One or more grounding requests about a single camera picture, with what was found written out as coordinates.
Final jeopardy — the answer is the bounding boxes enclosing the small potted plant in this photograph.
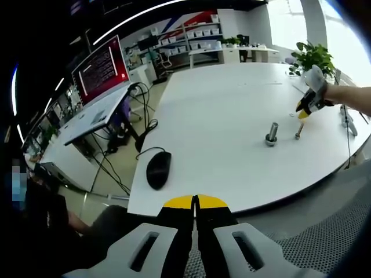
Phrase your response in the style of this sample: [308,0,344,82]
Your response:
[221,36,242,49]

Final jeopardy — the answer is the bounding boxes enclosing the black mouse cable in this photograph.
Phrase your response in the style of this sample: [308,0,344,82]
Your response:
[136,147,166,160]

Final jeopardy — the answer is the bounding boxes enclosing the small threaded steel stud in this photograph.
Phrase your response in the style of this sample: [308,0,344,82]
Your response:
[294,122,305,141]

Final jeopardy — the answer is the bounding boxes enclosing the monitor with red screen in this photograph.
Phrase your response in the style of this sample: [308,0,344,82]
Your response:
[71,34,130,109]

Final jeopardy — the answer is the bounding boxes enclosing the shelf with white bins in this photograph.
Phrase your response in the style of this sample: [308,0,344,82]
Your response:
[156,13,223,56]

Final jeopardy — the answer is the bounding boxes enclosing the black computer mouse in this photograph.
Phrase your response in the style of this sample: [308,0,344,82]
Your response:
[146,151,172,191]

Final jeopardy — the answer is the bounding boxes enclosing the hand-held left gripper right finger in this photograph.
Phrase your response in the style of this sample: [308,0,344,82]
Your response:
[194,194,321,278]

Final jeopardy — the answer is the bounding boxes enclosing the white standing desk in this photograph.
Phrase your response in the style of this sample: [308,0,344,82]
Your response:
[63,83,140,146]

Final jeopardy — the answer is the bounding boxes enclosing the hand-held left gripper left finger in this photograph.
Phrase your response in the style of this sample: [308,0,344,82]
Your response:
[62,195,194,278]

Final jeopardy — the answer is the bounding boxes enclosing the black desk cables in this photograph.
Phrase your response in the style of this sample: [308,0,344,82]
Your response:
[89,82,159,195]

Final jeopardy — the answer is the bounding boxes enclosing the white office chair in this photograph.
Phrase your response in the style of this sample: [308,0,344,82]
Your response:
[157,53,173,71]

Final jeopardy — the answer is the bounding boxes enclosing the black screen on stand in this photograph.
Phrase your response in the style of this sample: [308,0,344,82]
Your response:
[137,35,160,52]

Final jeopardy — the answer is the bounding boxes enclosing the white counter desk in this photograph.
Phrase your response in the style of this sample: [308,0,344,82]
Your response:
[188,46,279,69]

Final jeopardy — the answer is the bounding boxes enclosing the potted green plant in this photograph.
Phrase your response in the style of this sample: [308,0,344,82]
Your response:
[290,40,337,79]

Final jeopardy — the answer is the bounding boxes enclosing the large threaded steel stud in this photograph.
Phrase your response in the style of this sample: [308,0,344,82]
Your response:
[264,122,279,148]

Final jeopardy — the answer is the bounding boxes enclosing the person's dark clothing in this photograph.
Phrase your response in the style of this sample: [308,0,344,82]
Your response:
[25,193,132,263]

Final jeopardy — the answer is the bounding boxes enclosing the white long desk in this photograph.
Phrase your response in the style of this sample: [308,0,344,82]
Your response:
[38,136,101,192]

